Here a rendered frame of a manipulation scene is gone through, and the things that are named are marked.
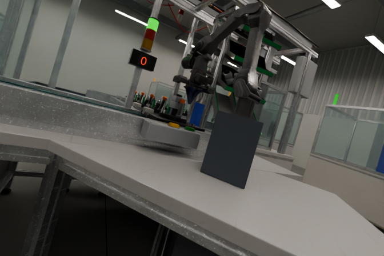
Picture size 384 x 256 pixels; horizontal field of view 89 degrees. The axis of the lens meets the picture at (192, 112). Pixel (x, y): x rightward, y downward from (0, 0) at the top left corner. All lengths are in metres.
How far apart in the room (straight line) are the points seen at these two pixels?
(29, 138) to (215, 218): 0.49
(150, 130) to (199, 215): 0.34
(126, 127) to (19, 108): 0.29
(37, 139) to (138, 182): 0.30
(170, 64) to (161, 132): 11.44
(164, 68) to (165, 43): 1.44
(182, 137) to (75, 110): 0.35
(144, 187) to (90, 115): 0.34
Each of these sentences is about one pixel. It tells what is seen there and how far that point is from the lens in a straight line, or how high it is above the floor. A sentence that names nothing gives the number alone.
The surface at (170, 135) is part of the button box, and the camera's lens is 0.69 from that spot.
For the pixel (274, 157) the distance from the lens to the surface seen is 2.35.
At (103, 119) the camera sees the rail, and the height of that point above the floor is 0.93.
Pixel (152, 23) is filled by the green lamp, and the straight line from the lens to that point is 1.05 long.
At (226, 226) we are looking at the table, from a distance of 0.41.
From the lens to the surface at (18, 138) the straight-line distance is 0.64.
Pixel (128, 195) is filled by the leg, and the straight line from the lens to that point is 0.51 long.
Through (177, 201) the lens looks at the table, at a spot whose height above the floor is 0.86.
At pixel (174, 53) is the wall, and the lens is 12.25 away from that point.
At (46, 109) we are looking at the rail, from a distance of 0.70.
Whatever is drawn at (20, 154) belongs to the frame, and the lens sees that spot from 0.67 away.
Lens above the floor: 1.03
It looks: level
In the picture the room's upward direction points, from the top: 16 degrees clockwise
